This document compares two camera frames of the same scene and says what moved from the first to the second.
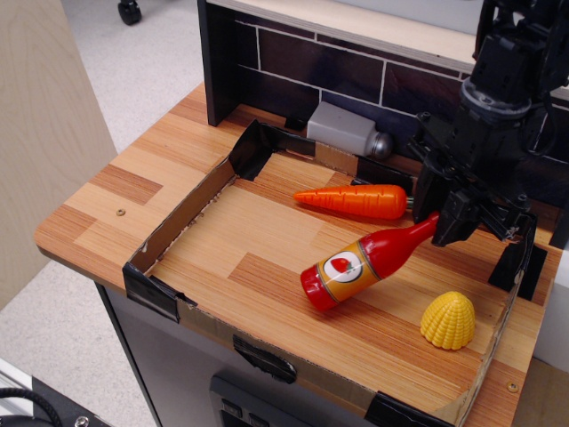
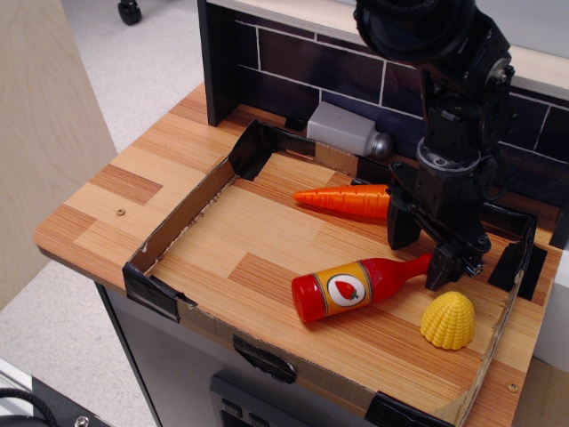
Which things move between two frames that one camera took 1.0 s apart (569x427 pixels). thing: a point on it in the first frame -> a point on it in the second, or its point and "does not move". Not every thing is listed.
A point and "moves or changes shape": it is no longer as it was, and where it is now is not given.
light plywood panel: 54,133 does not move
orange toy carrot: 381,202 does not move
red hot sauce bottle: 350,271 moves or changes shape
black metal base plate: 72,413 does not move
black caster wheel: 130,12 does not move
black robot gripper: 485,159 -> 444,207
